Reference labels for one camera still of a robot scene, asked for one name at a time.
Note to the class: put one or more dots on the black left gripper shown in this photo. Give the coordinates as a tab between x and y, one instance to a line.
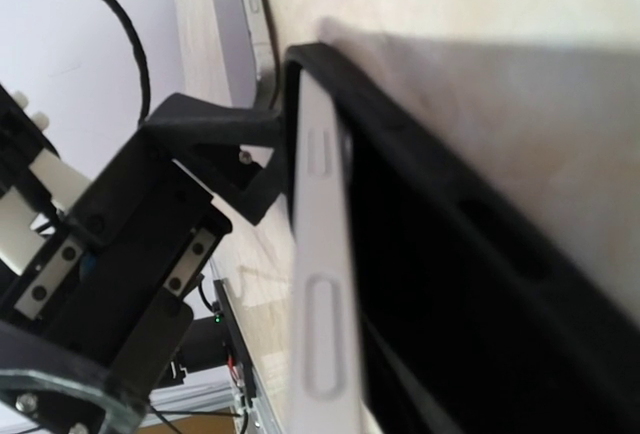
91	326

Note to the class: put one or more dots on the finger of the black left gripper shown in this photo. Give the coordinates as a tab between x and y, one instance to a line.
237	153

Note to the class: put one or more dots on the small silver-edged phone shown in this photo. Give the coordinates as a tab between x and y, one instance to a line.
325	380

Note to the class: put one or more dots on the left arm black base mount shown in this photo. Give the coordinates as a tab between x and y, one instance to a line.
238	358

